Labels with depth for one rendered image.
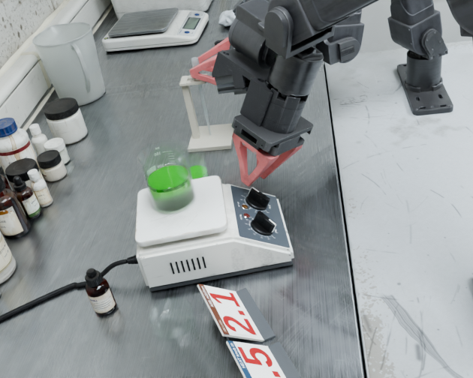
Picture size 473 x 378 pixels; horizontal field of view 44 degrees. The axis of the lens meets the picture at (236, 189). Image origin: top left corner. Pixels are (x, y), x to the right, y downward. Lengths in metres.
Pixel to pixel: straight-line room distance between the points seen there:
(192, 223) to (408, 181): 0.35
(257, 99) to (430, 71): 0.48
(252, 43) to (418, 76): 0.47
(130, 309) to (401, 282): 0.35
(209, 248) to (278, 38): 0.27
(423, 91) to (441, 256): 0.44
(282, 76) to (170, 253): 0.26
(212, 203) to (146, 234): 0.10
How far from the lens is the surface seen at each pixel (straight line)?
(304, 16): 0.65
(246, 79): 0.77
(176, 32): 1.55
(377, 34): 2.21
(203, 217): 0.75
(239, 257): 0.76
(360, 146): 1.01
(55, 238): 0.95
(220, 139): 1.06
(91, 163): 1.11
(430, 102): 1.11
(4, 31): 1.40
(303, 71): 0.71
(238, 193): 0.82
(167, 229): 0.75
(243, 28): 0.76
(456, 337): 0.71
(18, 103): 1.30
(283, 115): 0.73
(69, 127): 1.18
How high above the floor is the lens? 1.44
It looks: 35 degrees down
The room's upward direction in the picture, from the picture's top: 11 degrees counter-clockwise
